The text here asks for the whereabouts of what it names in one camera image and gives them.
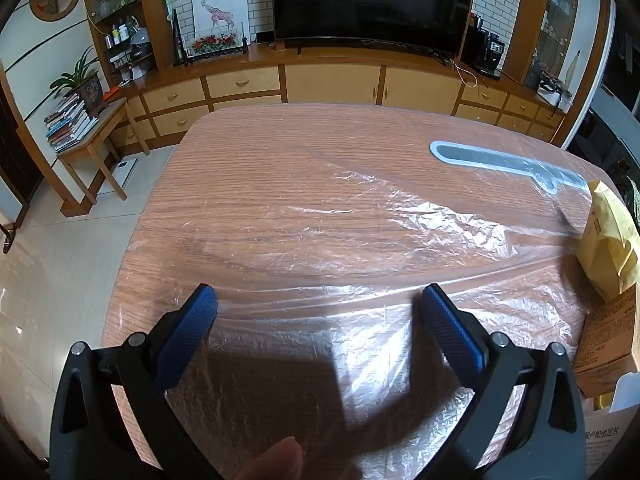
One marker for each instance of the black flat television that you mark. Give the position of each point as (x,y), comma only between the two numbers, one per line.
(370,0)

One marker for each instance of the stack of books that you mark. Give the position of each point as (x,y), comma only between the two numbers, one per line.
(70,125)

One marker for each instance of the yellow paper bag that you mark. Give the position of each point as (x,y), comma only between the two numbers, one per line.
(610,245)

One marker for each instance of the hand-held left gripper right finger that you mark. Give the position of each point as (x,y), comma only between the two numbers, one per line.
(455,330)

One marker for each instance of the white bathroom scale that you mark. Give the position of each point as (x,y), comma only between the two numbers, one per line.
(120,172)

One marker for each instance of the tan cardboard box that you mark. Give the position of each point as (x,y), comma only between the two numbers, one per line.
(610,340)

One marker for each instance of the black set-top box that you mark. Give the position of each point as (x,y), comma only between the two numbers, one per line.
(265,37)

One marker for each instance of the black coffee machine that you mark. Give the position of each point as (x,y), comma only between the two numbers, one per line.
(485,50)

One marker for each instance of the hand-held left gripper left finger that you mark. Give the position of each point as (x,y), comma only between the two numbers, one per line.
(192,330)

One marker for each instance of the small wooden side table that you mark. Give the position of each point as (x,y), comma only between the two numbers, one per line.
(95,137)

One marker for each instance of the dark helmet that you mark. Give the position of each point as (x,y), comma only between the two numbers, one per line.
(140,44)

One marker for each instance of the giraffe drawing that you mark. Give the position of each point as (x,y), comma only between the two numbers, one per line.
(220,10)

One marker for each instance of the person's left hand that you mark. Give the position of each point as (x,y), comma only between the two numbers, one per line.
(277,462)

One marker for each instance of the framed red flower picture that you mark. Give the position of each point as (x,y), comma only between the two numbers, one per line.
(215,44)

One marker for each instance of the potted green plant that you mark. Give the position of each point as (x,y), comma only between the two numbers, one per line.
(90,90)

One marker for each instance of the white printed carton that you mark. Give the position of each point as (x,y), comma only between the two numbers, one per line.
(610,440)

